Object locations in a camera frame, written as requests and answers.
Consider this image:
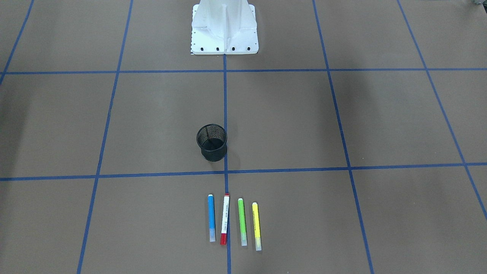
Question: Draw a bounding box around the green marker pen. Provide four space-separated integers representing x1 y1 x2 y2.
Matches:
237 198 248 246

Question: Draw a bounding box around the blue marker pen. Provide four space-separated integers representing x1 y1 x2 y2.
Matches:
207 194 216 242

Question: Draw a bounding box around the yellow marker pen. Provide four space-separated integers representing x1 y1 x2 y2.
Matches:
252 202 262 251

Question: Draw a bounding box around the white red-capped marker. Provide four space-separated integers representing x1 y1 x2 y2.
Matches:
220 193 230 245

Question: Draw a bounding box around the black mesh pen cup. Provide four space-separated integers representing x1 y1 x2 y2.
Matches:
196 124 228 162

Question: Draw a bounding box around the brown paper table mat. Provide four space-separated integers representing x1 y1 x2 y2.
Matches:
1 0 486 274

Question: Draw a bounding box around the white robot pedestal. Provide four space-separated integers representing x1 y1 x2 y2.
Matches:
190 0 259 55

